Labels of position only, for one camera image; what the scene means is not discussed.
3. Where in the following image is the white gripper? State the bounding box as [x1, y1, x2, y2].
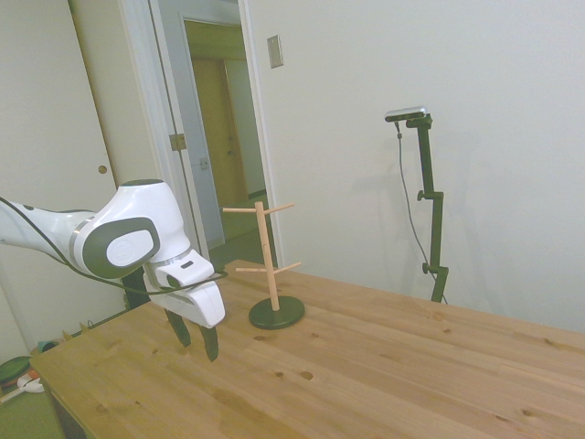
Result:
[146, 249, 228, 364]

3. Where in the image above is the wooden mug tree black base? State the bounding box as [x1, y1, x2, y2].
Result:
[222, 200, 306, 330]

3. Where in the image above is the brown cardboard box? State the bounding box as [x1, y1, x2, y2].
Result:
[60, 312, 113, 343]

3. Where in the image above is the white and orange floor object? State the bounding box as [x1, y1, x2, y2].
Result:
[0, 373, 48, 403]

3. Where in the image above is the green round bowl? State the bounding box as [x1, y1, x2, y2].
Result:
[0, 356, 32, 391]

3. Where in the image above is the brown wooden hallway door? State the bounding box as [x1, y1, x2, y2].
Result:
[190, 58, 251, 205]

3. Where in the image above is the white open door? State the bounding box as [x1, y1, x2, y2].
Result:
[148, 0, 228, 252]

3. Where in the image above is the black cable along robot arm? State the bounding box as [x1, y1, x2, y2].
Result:
[0, 196, 229, 299]

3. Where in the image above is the black jointed camera stand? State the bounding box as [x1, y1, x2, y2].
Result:
[405, 113, 451, 305]

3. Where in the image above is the metal wall switch plate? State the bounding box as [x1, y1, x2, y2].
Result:
[266, 34, 285, 70]

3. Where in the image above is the grey camera on stand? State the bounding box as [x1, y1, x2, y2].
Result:
[384, 105, 431, 125]

